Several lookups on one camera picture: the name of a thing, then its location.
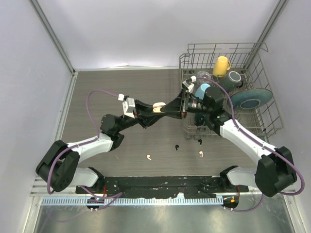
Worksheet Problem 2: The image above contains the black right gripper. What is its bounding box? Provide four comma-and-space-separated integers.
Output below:
161, 89, 211, 119

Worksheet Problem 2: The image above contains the metal wire dish rack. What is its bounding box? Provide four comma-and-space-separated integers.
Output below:
179, 42, 283, 141

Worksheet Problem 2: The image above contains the dark grey-green mug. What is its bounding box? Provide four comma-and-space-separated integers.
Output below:
219, 71, 242, 92

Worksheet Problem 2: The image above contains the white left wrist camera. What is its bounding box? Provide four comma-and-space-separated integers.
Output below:
118, 94, 136, 118

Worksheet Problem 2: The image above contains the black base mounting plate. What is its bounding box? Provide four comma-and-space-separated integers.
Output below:
87, 176, 249, 199

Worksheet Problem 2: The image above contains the yellow mug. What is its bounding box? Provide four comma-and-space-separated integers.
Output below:
212, 56, 232, 77

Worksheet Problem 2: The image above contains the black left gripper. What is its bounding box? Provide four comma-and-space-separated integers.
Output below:
116, 100, 165, 133

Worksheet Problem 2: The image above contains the dark teal mug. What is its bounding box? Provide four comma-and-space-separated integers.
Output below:
194, 113, 207, 126

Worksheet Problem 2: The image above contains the aluminium frame rail left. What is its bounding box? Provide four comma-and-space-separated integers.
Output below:
47, 71, 78, 151

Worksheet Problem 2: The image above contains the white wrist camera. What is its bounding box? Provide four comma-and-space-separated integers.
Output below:
118, 94, 136, 118
182, 76, 196, 93

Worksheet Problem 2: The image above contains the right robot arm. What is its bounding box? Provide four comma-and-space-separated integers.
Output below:
153, 86, 297, 197

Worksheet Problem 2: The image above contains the light blue mug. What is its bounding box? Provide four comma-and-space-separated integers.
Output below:
194, 83, 210, 100

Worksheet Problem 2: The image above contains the white slotted cable duct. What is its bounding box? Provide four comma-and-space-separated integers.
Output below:
41, 196, 223, 207

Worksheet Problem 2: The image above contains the cream earbud charging case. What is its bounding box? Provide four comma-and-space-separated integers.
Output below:
153, 102, 166, 113

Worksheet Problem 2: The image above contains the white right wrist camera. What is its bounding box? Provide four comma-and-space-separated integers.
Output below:
182, 76, 196, 93

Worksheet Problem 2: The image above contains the clear glass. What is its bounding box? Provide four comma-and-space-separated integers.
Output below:
196, 71, 211, 79

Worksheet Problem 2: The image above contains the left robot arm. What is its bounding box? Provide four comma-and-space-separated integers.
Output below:
35, 98, 166, 194

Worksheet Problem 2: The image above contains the blue ceramic plate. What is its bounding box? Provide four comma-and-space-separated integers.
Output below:
230, 88, 273, 110

